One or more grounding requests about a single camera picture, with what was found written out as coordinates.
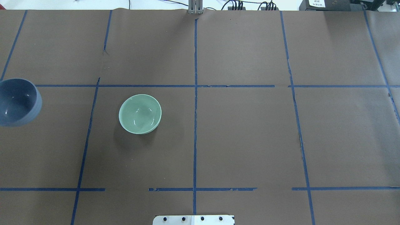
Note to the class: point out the aluminium frame post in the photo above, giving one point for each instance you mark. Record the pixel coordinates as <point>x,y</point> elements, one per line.
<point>195,7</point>

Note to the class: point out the green bowl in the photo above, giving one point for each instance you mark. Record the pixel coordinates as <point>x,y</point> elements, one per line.
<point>140,114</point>

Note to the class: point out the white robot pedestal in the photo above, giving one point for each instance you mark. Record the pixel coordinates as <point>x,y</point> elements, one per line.
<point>194,220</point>

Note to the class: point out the blue bowl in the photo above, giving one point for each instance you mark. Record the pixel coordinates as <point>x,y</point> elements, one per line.
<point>20,102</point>

